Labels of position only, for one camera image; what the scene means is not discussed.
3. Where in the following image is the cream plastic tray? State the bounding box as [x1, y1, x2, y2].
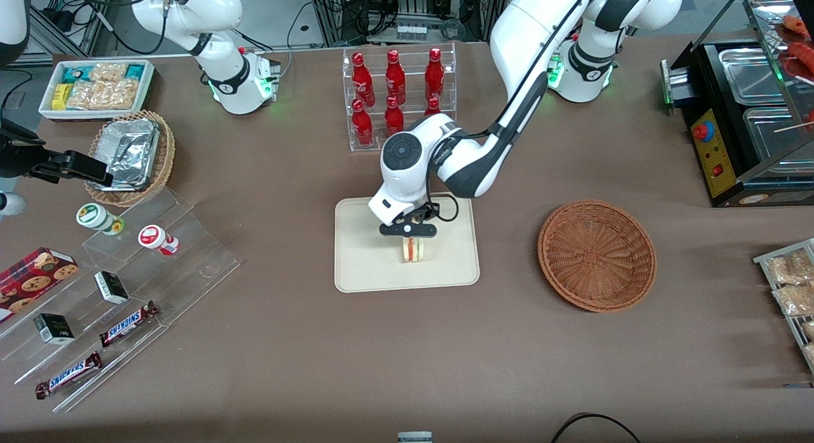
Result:
[335, 194, 480, 294]

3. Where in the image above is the green lid sunflower jar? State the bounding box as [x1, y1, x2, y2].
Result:
[76, 203, 125, 236]

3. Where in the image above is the brown wicker basket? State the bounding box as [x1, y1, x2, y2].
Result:
[538, 200, 657, 313]

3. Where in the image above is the white snack bin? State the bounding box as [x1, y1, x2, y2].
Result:
[38, 60, 155, 123]

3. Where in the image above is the Snickers chocolate bar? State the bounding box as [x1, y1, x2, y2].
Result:
[35, 351, 103, 400]
[99, 301, 160, 348]

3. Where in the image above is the red tartan cookie box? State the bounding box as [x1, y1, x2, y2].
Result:
[0, 247, 79, 323]

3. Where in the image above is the triangle sandwich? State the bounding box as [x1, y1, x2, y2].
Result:
[400, 238, 428, 264]

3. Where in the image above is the red lid small jar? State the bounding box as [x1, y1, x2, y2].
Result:
[138, 224, 180, 256]

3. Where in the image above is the black box gold print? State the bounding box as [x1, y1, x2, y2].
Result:
[33, 313, 75, 345]

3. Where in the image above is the tray of packaged snacks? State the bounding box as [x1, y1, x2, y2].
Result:
[754, 238, 814, 375]

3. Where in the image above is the black base cable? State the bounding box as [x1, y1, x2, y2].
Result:
[270, 1, 319, 75]

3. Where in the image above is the large clear cracker bag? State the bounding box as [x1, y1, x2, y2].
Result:
[67, 79, 139, 111]

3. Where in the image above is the steel warmer pan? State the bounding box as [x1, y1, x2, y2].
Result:
[743, 105, 814, 172]
[719, 47, 792, 106]

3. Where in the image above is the clear acrylic stepped stand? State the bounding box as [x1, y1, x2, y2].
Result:
[0, 187, 241, 413]

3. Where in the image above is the black box white label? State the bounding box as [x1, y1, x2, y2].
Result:
[94, 271, 130, 305]

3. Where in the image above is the light wicker basket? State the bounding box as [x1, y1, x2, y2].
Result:
[85, 110, 176, 207]

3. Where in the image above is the small clear cracker bag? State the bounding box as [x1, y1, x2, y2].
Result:
[89, 62, 129, 83]

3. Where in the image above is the black food warmer appliance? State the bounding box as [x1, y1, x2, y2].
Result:
[660, 0, 814, 207]

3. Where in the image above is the metal equipment frame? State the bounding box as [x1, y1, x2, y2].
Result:
[305, 0, 516, 46]

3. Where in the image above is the black cable bundle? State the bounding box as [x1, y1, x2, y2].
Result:
[38, 0, 167, 56]

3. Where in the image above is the black floor cable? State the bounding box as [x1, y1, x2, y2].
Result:
[550, 412, 643, 443]

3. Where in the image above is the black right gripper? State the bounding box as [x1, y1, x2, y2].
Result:
[0, 122, 114, 184]

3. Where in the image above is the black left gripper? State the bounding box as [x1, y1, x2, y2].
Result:
[380, 203, 439, 239]

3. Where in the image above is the clear acrylic bottle rack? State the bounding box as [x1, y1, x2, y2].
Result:
[342, 41, 457, 153]

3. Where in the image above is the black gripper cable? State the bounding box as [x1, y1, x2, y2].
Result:
[425, 170, 460, 222]

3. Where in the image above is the aluminium foil tray stack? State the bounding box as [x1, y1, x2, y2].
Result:
[95, 119, 160, 191]

